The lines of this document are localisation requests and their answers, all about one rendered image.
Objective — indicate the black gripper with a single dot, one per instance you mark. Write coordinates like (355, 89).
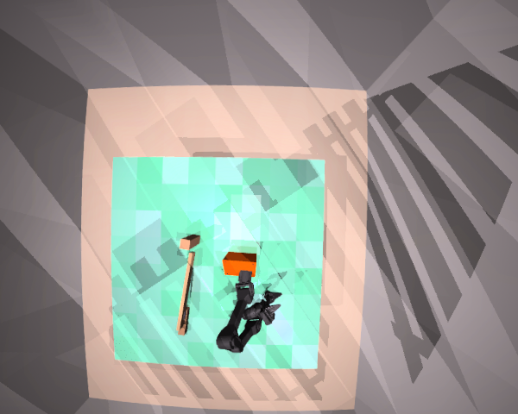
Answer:
(266, 309)

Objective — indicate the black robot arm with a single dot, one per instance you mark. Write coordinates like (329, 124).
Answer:
(228, 337)

